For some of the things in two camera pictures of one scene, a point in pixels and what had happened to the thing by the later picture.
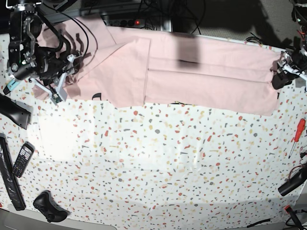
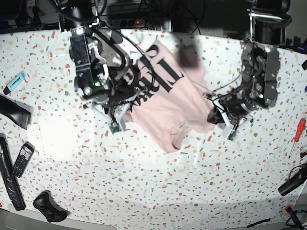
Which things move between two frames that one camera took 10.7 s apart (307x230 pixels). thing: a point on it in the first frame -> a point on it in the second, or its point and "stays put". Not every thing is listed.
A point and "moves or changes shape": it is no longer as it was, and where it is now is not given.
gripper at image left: (53, 68) -> (108, 101)
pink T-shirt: (133, 67) moves or changes shape
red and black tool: (288, 209) stays put
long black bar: (9, 174) stays put
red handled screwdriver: (301, 125) stays put
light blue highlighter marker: (12, 84) stays put
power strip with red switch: (124, 22) stays put
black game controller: (44, 203) stays put
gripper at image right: (295, 62) -> (233, 109)
